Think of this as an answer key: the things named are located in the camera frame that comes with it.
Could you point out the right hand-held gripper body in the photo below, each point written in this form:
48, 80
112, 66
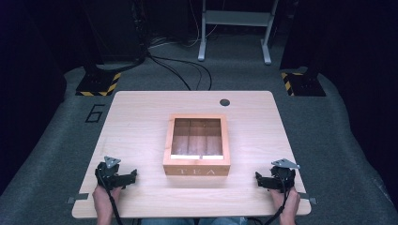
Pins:
283, 176

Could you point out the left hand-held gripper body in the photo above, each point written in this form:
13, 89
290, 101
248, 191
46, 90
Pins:
109, 175

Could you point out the person's left hand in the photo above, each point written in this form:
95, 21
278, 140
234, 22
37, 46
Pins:
104, 200

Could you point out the person's right hand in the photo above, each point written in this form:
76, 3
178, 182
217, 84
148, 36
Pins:
289, 204

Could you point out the wooden box with glass lid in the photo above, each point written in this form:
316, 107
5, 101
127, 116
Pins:
196, 140

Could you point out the person's blue jeans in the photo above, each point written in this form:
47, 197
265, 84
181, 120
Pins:
194, 221

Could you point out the round dark table grommet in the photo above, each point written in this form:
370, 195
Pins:
224, 102

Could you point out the black hazard-striped stand base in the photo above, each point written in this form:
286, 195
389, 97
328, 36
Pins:
305, 84
98, 83

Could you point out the black equipment cabinet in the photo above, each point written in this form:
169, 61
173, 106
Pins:
120, 31

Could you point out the grey table edge bracket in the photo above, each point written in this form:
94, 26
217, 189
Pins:
77, 198
308, 198

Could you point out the white metal stand frame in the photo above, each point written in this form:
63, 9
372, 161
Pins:
234, 18

